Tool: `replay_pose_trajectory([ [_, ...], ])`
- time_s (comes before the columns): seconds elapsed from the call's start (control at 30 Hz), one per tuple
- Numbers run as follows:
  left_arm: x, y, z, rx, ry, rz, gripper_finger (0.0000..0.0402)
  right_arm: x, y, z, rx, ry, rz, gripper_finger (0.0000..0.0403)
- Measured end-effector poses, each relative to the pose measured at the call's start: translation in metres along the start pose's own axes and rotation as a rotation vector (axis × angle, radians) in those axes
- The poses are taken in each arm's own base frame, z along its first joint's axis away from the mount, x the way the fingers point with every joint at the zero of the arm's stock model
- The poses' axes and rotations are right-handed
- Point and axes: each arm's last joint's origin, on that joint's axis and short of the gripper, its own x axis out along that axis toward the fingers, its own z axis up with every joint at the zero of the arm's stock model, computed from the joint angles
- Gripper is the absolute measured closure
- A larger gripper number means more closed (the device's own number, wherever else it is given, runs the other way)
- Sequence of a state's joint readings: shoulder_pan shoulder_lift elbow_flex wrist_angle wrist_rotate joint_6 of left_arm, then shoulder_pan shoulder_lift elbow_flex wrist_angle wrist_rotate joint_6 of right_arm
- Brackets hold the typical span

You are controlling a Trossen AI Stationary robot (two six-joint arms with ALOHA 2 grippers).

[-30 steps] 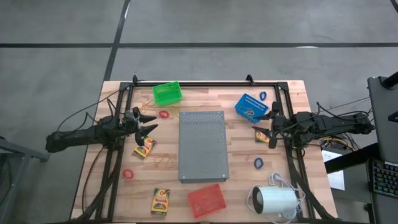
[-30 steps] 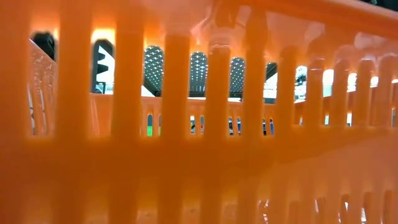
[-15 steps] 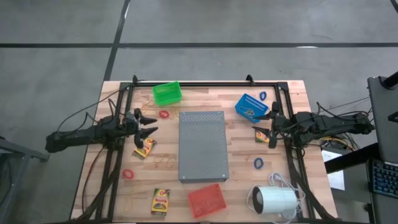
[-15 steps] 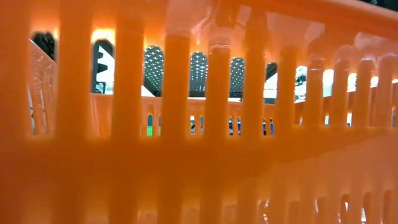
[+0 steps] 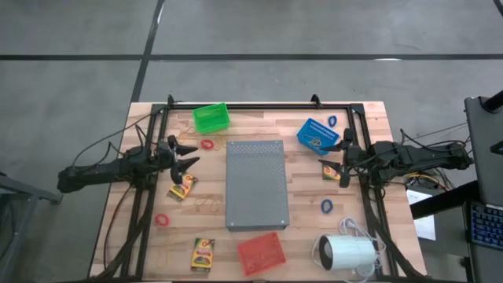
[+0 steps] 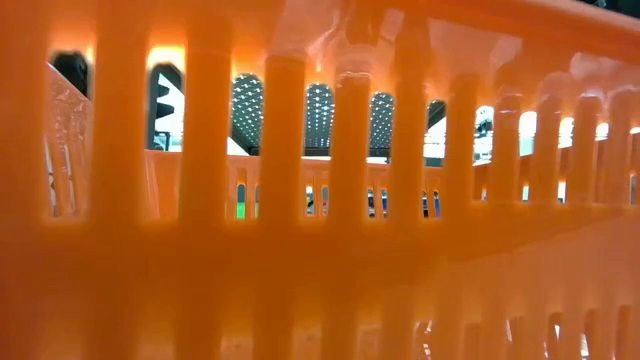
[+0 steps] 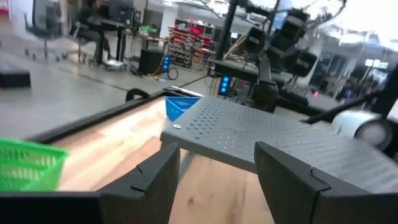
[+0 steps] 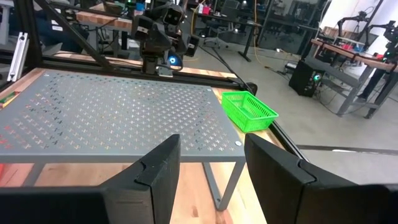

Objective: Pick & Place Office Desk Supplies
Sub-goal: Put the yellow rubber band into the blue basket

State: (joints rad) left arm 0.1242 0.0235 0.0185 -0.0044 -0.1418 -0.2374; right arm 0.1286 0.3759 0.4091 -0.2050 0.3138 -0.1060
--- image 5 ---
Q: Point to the black aluminium table frame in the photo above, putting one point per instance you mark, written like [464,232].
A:
[243,106]

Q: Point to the backlit keyboard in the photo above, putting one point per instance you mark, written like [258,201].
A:
[487,226]

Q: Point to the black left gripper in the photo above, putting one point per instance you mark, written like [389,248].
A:
[165,155]

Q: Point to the black rail clamp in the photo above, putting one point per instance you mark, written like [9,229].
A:
[170,100]
[315,100]

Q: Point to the green plastic basket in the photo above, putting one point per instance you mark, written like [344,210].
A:
[211,118]

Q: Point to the blue plastic basket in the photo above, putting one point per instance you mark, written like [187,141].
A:
[306,133]

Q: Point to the grey perforated metal stand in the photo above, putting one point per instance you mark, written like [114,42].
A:
[257,184]

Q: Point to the black pole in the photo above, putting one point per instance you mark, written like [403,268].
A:
[494,102]

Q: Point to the white paper sheet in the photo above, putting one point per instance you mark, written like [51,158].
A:
[426,228]

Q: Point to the yellow Crayola crayon box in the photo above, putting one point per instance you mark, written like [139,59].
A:
[203,254]
[330,173]
[182,187]

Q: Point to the grey metal side table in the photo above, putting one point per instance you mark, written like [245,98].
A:
[23,192]

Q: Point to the yellow rubber band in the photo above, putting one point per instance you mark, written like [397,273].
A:
[184,135]
[220,137]
[321,148]
[312,138]
[204,198]

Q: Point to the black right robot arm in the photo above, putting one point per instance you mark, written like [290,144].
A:
[416,157]

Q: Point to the red plastic basket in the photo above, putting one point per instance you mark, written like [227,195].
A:
[261,253]

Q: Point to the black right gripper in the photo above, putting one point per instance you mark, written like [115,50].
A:
[355,157]

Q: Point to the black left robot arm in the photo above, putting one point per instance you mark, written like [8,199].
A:
[98,171]

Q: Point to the white cylindrical camera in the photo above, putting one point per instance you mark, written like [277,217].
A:
[349,251]

